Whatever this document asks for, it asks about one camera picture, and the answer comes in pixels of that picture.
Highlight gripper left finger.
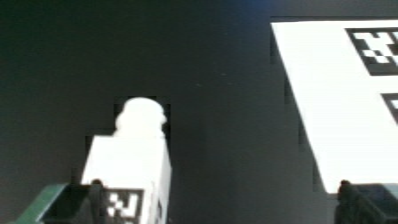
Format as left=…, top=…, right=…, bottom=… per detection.
left=15, top=179, right=106, bottom=224

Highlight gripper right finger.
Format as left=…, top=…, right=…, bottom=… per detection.
left=333, top=180, right=398, bottom=224

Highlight white table leg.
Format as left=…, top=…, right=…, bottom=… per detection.
left=79, top=97, right=172, bottom=224

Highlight white sheet with tags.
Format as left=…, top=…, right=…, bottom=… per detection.
left=271, top=19, right=398, bottom=194

